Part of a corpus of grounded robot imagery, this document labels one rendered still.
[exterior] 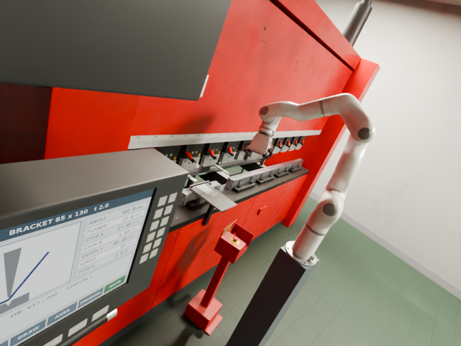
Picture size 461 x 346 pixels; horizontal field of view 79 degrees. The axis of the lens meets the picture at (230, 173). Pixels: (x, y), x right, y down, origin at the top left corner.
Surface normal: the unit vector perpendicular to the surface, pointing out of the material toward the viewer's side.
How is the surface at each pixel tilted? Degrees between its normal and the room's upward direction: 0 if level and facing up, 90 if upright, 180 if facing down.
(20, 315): 90
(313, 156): 90
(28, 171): 0
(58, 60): 90
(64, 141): 90
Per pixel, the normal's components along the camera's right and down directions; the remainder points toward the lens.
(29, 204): 0.36, -0.85
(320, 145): -0.55, 0.14
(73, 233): 0.78, 0.50
